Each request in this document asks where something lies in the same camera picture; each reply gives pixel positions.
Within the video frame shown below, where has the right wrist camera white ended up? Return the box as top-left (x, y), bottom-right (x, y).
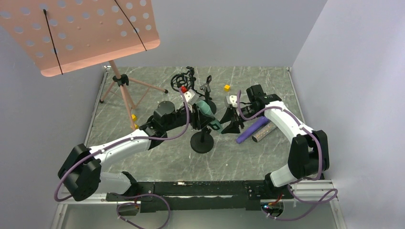
top-left (224, 95), bottom-right (238, 108)

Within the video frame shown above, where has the glitter silver toy microphone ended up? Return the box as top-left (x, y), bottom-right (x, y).
top-left (252, 122), bottom-right (277, 142)

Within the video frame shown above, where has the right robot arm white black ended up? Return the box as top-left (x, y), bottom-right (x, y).
top-left (220, 84), bottom-right (330, 189)

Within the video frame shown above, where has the black shock mount tripod stand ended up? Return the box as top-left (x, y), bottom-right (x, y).
top-left (170, 66), bottom-right (196, 92)

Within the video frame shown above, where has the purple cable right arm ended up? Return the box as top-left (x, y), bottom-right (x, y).
top-left (235, 90), bottom-right (339, 222)

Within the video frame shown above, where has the purple toy microphone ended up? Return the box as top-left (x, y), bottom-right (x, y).
top-left (236, 116), bottom-right (270, 144)

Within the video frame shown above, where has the pink perforated music stand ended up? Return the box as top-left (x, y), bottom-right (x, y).
top-left (0, 0), bottom-right (160, 116)

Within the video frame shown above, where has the teal toy microphone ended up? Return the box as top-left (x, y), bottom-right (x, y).
top-left (196, 100), bottom-right (223, 133)

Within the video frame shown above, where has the black round-base clip mic stand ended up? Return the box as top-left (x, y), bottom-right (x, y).
top-left (200, 75), bottom-right (217, 114)

